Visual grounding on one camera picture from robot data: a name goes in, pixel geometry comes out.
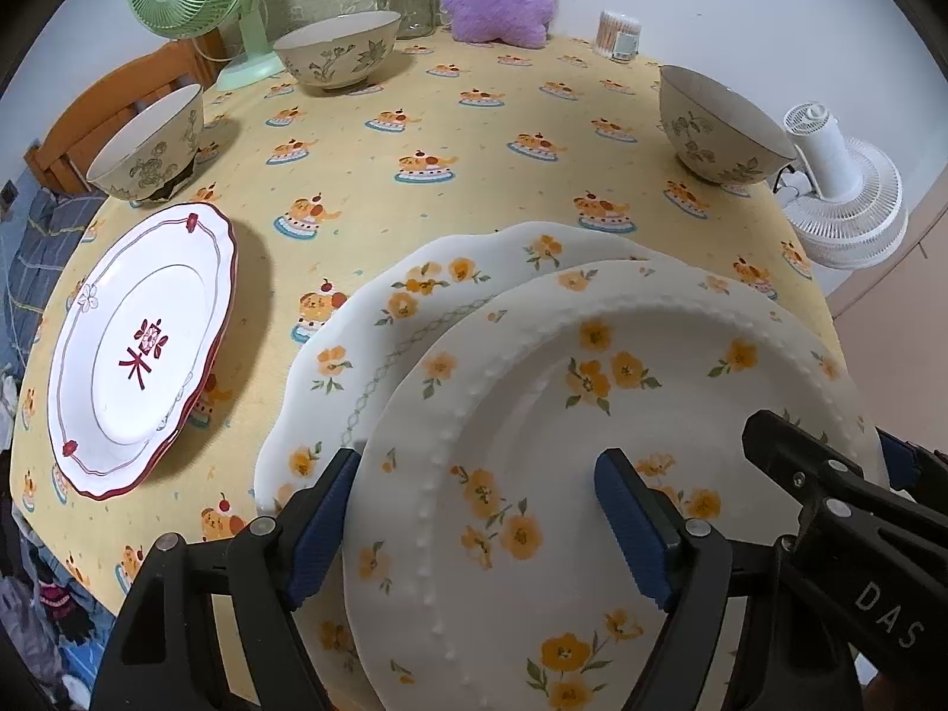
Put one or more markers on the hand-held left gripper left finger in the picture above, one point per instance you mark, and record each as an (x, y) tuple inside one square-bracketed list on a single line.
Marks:
[(326, 526)]

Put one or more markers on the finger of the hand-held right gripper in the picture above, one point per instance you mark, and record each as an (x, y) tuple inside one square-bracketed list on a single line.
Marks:
[(792, 452), (907, 463)]

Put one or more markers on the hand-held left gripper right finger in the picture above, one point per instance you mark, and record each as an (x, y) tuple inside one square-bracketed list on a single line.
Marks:
[(629, 526)]

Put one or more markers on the white beaded floral plate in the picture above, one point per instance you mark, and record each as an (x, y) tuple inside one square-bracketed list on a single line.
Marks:
[(533, 459)]

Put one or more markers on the white scalloped floral plate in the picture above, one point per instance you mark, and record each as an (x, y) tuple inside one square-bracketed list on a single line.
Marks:
[(355, 355)]

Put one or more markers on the white red-rimmed plate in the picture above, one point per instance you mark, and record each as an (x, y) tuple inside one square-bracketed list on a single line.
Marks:
[(141, 355)]

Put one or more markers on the beige floral bowl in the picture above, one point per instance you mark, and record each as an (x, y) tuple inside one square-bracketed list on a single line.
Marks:
[(711, 133), (337, 55), (148, 144)]

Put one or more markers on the white desk fan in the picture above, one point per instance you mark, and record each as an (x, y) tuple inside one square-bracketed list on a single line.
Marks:
[(852, 207)]

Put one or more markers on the pile of clothes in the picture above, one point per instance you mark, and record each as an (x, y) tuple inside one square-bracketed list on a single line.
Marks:
[(44, 600)]

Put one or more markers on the yellow printed tablecloth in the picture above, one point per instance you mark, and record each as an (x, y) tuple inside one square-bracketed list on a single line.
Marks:
[(444, 200)]

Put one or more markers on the grey plaid pillow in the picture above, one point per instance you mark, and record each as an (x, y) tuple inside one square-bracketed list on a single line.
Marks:
[(37, 259)]

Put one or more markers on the cotton swab container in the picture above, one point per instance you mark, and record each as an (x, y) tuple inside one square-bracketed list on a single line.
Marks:
[(618, 33)]

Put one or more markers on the wooden bed headboard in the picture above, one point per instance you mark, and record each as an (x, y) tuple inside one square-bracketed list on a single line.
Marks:
[(96, 111)]

